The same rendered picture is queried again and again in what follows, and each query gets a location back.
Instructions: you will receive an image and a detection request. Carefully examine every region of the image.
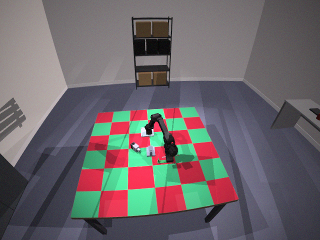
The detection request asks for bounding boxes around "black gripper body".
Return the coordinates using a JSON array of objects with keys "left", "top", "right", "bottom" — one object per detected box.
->
[{"left": 165, "top": 149, "right": 174, "bottom": 163}]

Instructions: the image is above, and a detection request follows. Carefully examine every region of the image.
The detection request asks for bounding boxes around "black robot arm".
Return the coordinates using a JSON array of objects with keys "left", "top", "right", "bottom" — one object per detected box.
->
[{"left": 144, "top": 113, "right": 178, "bottom": 157}]

